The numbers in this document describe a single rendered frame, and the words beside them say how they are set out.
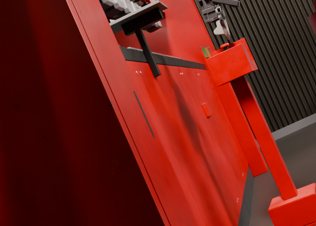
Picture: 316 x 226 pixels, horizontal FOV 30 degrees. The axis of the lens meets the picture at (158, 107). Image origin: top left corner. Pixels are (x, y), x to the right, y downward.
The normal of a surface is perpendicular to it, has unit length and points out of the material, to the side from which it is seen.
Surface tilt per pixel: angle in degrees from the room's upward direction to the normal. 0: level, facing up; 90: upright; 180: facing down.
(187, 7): 90
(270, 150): 90
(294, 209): 90
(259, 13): 90
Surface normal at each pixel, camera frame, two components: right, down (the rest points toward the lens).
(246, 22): 0.04, -0.04
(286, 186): -0.27, 0.10
